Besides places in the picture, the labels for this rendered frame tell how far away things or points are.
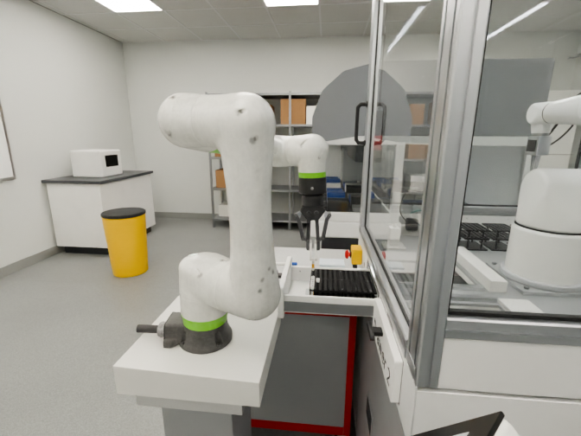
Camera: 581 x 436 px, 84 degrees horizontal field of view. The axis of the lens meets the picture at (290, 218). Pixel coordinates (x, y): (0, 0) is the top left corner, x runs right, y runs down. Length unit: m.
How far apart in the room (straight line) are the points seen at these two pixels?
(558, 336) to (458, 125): 0.41
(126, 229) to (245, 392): 2.81
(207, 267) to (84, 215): 3.67
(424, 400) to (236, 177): 0.56
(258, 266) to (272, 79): 4.76
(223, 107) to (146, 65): 5.41
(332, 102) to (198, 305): 1.35
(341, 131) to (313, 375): 1.24
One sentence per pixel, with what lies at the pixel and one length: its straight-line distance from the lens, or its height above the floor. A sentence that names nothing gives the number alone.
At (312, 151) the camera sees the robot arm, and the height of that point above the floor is 1.35.
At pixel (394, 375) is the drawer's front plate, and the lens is 0.81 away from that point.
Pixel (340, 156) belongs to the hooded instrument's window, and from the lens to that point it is 1.90.
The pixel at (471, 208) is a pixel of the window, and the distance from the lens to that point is 0.60.
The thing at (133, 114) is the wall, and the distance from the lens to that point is 6.12.
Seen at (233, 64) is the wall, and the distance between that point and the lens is 5.53.
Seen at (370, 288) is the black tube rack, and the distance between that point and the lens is 1.14.
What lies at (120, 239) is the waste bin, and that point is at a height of 0.42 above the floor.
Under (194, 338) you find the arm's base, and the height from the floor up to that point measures 0.87.
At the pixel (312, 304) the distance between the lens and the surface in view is 1.08.
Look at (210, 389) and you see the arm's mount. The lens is 0.91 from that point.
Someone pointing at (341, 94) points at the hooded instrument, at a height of 1.62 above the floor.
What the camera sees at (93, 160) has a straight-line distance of 4.58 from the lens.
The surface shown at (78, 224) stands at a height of 0.38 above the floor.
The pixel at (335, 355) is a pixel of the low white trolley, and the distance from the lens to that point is 1.49.
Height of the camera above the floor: 1.40
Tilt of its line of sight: 14 degrees down
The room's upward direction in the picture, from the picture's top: straight up
